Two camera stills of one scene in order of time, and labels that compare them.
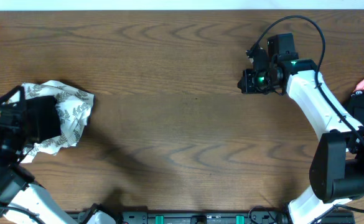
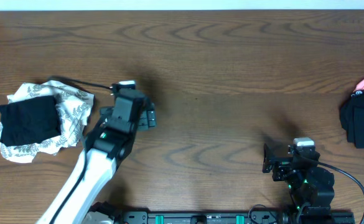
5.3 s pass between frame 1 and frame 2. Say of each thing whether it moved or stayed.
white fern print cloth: stayed
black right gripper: moved
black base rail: stayed
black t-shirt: stayed
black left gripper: moved
